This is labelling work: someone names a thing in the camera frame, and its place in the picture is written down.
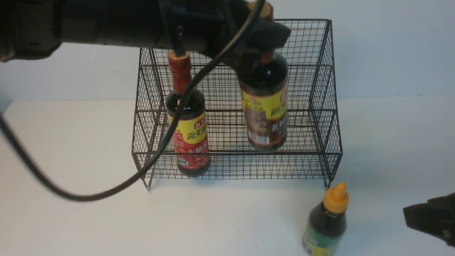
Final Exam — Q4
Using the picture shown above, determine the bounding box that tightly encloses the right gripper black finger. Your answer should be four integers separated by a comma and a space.
403, 193, 455, 247

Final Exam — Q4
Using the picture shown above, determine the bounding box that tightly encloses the small green-label yellow-cap bottle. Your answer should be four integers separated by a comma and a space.
302, 182, 349, 256

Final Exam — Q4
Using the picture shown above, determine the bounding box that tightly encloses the brown-label soy sauce bottle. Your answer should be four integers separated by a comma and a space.
237, 2, 289, 153

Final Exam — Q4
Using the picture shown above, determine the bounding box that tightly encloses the black cable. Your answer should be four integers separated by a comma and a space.
0, 0, 266, 202

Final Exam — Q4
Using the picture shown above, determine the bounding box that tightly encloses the red-label soy sauce bottle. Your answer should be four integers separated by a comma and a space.
165, 51, 211, 177

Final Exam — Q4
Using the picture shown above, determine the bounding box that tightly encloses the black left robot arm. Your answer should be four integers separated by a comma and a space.
0, 0, 251, 62

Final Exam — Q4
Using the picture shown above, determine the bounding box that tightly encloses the black wire mesh rack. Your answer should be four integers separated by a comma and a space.
132, 19, 343, 187

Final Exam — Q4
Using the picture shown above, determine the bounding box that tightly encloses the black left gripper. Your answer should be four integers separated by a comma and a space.
156, 0, 291, 58

